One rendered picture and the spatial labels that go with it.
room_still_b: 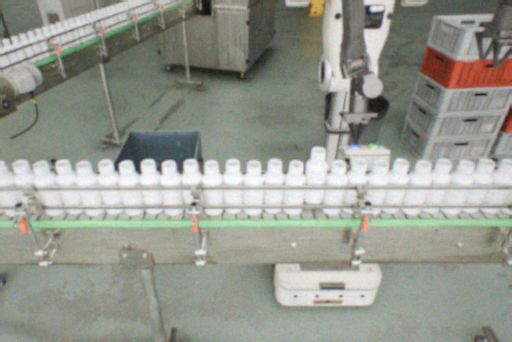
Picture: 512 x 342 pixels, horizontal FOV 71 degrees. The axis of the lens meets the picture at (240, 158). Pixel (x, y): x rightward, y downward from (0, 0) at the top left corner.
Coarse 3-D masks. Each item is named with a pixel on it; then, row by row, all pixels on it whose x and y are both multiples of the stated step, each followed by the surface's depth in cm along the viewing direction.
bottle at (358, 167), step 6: (354, 162) 100; (360, 162) 100; (366, 162) 99; (354, 168) 99; (360, 168) 98; (348, 174) 101; (354, 174) 99; (360, 174) 99; (366, 174) 101; (348, 180) 100; (354, 180) 99; (360, 180) 99; (366, 180) 100; (348, 192) 102; (354, 192) 101; (348, 198) 103; (354, 198) 102; (342, 204) 106; (348, 204) 104; (348, 210) 105
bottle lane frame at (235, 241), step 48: (0, 240) 106; (96, 240) 107; (144, 240) 107; (192, 240) 107; (240, 240) 107; (288, 240) 107; (336, 240) 107; (384, 240) 107; (432, 240) 108; (480, 240) 107
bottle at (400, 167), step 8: (400, 160) 100; (400, 168) 98; (392, 176) 100; (400, 176) 99; (408, 176) 100; (392, 184) 100; (400, 184) 99; (392, 192) 101; (400, 192) 101; (384, 200) 104; (392, 200) 103; (400, 200) 103
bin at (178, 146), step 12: (132, 132) 158; (144, 132) 158; (156, 132) 158; (168, 132) 158; (180, 132) 158; (192, 132) 158; (132, 144) 160; (144, 144) 161; (156, 144) 161; (168, 144) 161; (180, 144) 161; (192, 144) 161; (120, 156) 144; (132, 156) 160; (144, 156) 165; (156, 156) 165; (168, 156) 165; (180, 156) 165; (192, 156) 165; (156, 168) 168; (180, 168) 169
